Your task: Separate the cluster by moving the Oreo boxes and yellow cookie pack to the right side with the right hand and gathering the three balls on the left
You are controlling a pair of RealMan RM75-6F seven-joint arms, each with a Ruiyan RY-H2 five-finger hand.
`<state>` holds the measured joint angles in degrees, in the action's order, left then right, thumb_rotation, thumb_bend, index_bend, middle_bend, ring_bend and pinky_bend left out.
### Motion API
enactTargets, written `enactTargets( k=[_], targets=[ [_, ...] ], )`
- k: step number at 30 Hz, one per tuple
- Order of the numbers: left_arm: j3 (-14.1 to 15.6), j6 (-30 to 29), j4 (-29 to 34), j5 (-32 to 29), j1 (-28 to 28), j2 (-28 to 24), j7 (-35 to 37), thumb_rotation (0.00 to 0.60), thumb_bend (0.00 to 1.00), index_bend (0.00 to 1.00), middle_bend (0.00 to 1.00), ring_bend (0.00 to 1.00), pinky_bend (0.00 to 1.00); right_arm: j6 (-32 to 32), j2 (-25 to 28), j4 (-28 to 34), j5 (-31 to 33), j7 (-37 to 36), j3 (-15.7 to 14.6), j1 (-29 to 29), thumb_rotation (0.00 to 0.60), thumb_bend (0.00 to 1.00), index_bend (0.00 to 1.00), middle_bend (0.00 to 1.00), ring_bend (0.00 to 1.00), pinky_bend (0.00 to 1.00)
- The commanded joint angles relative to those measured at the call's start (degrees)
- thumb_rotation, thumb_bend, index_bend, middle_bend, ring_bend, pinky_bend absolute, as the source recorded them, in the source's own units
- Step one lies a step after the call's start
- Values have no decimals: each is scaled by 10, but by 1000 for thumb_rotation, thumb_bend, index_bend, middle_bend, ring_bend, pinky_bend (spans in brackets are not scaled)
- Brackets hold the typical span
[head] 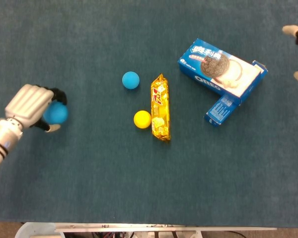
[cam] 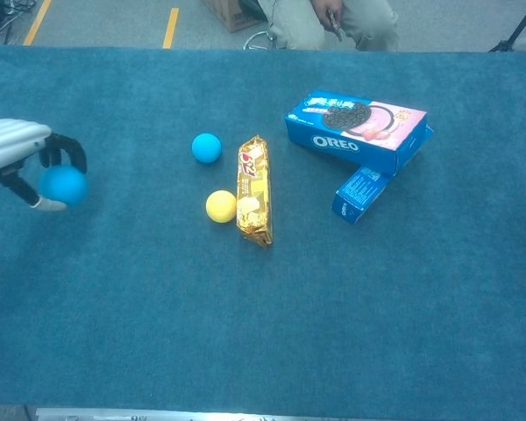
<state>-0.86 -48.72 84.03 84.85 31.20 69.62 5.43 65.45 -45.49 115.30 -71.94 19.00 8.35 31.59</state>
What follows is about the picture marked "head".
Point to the narrow blue snack box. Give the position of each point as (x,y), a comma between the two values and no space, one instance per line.
(219,111)

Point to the teal blue table carpet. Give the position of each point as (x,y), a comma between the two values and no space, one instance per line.
(89,173)

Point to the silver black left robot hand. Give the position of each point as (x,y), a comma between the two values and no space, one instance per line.
(24,104)

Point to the small blue ball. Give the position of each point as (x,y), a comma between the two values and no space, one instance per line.
(130,80)

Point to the large blue ball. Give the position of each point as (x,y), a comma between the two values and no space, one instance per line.
(55,114)

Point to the gold foil wafer packet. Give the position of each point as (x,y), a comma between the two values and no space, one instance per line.
(160,109)

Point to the yellow ball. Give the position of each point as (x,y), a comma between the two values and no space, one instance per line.
(142,119)

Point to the blue pink Oreo cookie box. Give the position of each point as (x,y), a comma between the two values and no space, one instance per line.
(188,64)

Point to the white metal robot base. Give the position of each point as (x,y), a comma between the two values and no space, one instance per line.
(39,230)

